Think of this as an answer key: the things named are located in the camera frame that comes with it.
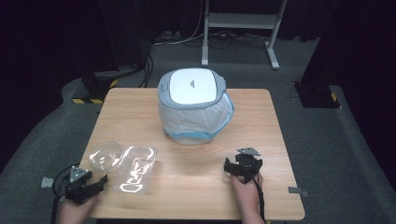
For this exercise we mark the small grey scrap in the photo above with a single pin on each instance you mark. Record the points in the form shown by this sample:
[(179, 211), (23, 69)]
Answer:
[(47, 182)]

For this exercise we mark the clear plastic cup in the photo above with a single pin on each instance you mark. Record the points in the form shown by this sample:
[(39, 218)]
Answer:
[(104, 157)]

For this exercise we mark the black base with yellow stripes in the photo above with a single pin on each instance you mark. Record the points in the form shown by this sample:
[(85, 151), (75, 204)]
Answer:
[(316, 95), (96, 88)]

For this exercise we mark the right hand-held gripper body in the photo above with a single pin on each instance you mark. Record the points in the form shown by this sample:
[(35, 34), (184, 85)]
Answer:
[(249, 163)]

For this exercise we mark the person's left hand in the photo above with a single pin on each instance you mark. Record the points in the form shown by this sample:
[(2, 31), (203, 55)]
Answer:
[(77, 210)]

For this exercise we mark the person's right hand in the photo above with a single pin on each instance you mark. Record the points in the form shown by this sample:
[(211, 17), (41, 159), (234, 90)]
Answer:
[(247, 189)]

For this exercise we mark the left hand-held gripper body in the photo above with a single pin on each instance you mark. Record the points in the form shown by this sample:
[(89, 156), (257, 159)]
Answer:
[(77, 188)]

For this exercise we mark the white blue-edged bin liner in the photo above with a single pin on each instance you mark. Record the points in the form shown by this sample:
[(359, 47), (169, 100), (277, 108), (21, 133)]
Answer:
[(193, 122)]

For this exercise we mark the grey metal stand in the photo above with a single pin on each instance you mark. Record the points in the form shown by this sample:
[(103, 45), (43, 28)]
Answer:
[(241, 20)]

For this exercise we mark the grey tape piece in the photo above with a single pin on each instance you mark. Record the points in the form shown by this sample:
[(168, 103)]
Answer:
[(297, 191)]

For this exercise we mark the white pedal trash can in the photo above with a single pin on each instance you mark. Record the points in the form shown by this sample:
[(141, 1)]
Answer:
[(193, 85)]

